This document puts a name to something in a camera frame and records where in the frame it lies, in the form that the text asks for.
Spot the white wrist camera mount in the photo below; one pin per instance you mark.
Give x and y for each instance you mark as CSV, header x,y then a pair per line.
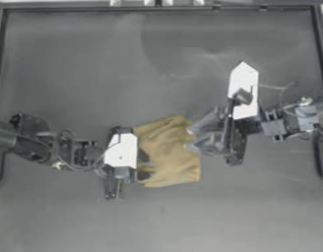
x,y
122,151
243,85

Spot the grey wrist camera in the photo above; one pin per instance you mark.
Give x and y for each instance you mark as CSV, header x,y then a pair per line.
x,y
122,172
243,96

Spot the tan camouflage t-shirt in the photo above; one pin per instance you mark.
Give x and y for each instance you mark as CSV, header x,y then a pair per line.
x,y
172,154

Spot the white frame bracket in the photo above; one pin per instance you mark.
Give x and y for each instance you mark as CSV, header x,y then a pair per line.
x,y
199,2
148,2
115,2
167,2

